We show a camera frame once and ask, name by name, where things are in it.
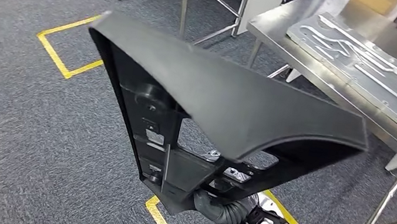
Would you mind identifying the machined aluminium plate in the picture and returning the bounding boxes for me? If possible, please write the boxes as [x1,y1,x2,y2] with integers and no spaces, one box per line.
[271,6,397,152]

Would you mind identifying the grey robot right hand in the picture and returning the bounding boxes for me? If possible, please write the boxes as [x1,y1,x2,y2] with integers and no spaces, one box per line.
[196,147,257,186]

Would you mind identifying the white cabinet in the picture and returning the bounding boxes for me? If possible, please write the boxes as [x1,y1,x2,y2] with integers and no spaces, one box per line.
[168,0,288,42]

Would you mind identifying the stainless steel workbench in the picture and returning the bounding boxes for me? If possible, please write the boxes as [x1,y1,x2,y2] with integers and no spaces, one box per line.
[217,0,397,224]

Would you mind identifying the stainless steel table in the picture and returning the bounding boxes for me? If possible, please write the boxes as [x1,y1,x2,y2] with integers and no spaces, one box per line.
[79,0,253,52]

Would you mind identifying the cardboard box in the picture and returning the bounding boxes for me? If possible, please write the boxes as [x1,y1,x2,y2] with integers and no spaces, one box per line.
[349,0,397,18]

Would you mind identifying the black plastic bracket part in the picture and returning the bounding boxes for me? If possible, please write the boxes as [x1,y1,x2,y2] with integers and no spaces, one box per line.
[63,8,383,224]

